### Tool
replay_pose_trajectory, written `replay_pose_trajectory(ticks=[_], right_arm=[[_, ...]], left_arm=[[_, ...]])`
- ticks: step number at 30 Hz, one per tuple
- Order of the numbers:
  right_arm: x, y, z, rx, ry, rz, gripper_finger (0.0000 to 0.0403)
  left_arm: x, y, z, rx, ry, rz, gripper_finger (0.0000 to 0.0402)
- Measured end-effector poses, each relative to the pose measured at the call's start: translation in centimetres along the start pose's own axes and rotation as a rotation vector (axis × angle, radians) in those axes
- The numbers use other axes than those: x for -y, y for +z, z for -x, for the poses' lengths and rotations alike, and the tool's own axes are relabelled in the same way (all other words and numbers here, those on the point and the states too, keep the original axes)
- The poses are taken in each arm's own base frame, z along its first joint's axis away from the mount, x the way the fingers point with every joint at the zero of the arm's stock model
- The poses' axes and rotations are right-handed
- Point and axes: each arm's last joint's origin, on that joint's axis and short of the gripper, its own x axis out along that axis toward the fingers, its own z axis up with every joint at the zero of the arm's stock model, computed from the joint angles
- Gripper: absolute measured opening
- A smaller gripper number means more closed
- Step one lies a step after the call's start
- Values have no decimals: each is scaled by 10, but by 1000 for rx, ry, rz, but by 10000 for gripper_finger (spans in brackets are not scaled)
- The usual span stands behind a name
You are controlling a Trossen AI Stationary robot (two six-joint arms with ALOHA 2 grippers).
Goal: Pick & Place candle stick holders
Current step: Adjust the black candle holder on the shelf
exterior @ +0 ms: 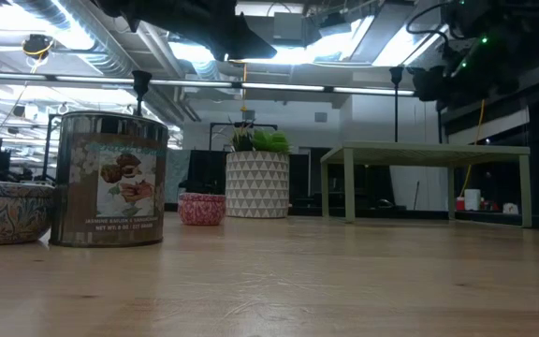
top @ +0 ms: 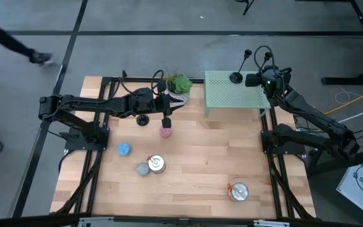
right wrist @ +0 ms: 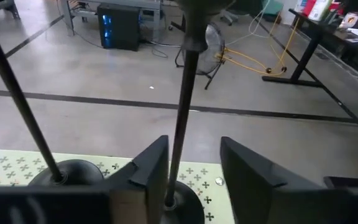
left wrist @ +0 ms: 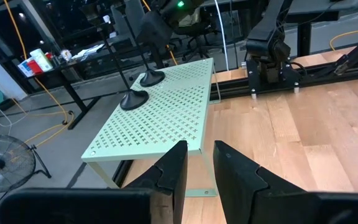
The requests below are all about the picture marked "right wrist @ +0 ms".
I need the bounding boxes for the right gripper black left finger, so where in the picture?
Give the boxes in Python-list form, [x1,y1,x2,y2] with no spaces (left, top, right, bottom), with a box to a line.
[104,135,170,224]

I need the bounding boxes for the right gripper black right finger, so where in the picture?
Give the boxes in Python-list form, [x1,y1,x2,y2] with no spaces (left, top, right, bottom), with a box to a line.
[221,136,326,224]

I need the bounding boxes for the black candlestick holder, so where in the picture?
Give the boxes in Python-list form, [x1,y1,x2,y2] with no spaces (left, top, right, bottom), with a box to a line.
[160,0,234,224]
[0,6,105,188]

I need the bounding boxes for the black floor fan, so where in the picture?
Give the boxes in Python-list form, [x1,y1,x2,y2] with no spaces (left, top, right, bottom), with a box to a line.
[174,21,227,91]

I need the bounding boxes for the pale green perforated metal shelf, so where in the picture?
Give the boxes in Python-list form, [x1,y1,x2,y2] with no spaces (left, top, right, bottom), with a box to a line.
[0,148,236,224]

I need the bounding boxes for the black computer tower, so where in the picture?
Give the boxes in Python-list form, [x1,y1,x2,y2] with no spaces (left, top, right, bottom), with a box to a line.
[97,2,142,52]

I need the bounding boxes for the black desk with clutter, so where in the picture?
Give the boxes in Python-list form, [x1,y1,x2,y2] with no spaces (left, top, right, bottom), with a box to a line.
[256,8,358,141]

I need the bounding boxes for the teal chair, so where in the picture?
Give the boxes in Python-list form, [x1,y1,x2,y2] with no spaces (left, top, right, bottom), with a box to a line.
[261,0,285,16]

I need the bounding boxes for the red and white box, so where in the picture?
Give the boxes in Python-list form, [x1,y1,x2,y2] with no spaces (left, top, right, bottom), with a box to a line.
[295,0,335,22]

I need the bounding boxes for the yellow power cable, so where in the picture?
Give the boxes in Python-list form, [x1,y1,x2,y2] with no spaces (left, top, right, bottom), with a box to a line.
[215,17,301,78]

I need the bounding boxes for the white cable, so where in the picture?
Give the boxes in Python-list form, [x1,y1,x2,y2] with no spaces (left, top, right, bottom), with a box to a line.
[224,0,273,47]

